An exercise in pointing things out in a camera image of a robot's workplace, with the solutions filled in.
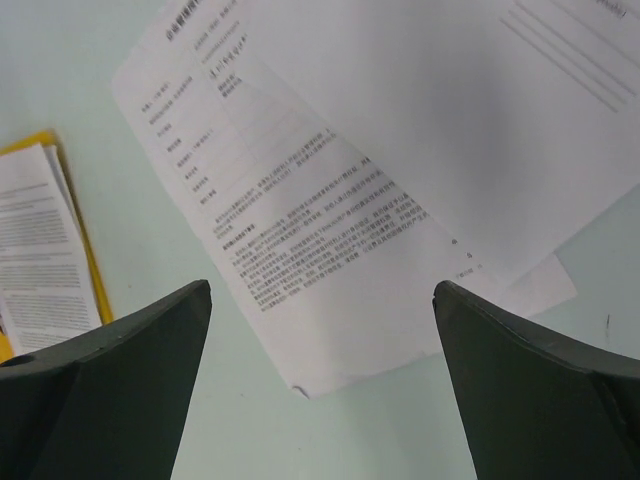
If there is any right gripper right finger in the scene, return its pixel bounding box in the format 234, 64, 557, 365
433, 281, 639, 479

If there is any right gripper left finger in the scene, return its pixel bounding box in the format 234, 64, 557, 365
1, 280, 211, 479

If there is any printed paper sheet top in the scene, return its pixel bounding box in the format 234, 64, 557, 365
0, 143, 104, 356

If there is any printed form sheet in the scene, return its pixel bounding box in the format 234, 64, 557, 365
112, 1, 576, 398

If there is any orange plastic folder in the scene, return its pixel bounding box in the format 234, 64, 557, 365
0, 129, 115, 364

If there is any white paper sheet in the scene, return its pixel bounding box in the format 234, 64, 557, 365
239, 1, 639, 282

